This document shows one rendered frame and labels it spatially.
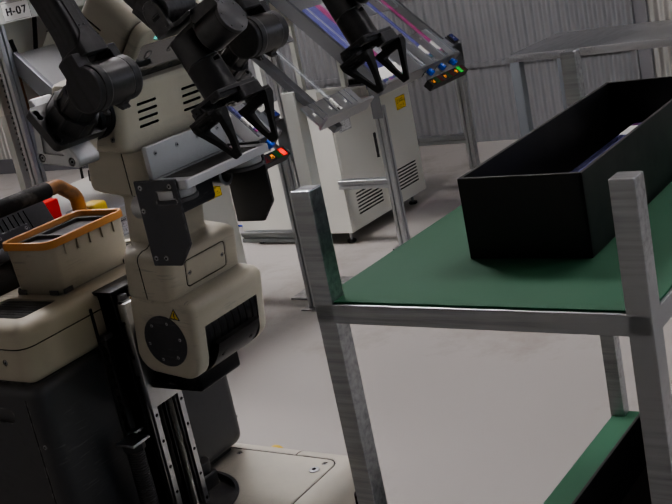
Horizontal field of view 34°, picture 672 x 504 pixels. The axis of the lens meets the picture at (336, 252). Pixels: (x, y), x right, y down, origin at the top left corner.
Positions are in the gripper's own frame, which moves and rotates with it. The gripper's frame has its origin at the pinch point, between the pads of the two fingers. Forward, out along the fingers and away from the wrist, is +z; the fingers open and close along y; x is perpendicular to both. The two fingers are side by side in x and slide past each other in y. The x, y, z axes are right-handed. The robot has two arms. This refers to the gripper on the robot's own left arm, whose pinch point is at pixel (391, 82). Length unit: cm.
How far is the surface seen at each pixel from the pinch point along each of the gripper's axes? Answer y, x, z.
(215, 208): 145, 187, -19
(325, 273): -65, -16, 23
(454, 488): 43, 74, 88
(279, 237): 157, 177, 4
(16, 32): 101, 183, -106
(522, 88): 222, 88, 5
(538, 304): -64, -40, 38
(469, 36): 419, 196, -45
